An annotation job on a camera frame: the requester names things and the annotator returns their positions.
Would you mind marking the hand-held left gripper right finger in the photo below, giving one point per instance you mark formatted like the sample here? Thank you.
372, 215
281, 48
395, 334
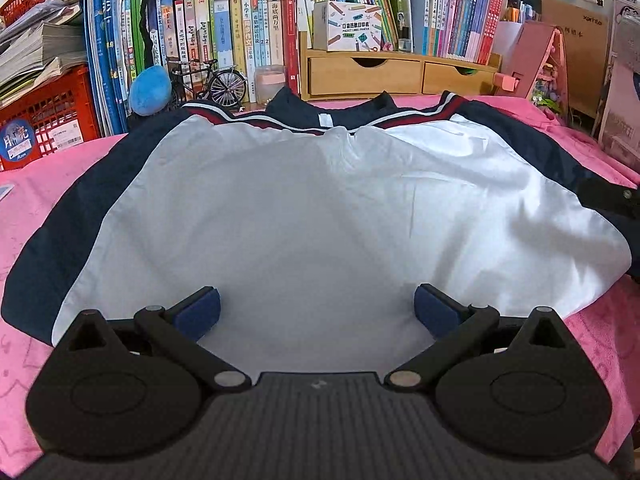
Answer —
436, 309

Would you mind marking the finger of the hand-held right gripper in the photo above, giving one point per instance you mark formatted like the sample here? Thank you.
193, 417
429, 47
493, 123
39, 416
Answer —
615, 197

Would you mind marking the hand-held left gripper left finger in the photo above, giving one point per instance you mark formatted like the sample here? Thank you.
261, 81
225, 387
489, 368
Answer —
200, 310

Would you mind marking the white and navy jacket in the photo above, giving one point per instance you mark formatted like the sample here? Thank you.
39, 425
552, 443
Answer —
300, 200

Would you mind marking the brown cardboard box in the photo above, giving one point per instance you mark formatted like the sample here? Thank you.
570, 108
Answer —
585, 60

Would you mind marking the pink miniature house model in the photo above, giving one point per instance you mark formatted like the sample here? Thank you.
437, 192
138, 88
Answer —
540, 70

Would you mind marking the pink bunny print towel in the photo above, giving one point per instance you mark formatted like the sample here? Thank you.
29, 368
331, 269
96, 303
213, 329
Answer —
30, 200

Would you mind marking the black model bicycle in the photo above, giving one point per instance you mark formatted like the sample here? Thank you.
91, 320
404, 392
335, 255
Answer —
225, 87

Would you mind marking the blue plush ball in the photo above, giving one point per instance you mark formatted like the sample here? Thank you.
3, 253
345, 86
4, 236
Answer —
150, 89

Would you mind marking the blue booklet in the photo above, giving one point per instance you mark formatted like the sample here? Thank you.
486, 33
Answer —
4, 192

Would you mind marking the pink lidded jar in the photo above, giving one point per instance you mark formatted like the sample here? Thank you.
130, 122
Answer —
270, 85

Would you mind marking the row of pink blue books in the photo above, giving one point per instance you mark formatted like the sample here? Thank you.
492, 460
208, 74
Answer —
460, 15

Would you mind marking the red plastic crate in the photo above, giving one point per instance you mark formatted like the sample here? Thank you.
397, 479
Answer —
55, 110

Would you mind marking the wooden drawer organiser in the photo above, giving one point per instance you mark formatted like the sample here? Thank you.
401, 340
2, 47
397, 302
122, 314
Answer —
340, 77

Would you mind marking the row of tall blue books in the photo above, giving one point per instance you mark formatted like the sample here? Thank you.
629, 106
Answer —
107, 60

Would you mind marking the row of colourful paperback books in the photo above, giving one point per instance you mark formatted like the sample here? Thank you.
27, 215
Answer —
225, 25

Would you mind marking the label printer box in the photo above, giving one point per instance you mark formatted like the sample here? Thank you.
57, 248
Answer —
347, 27

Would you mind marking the stack of paper booklets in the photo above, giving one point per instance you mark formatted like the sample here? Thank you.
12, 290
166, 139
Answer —
40, 55

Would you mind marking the small red basket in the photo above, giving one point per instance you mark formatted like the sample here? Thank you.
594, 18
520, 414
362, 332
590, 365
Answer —
25, 0

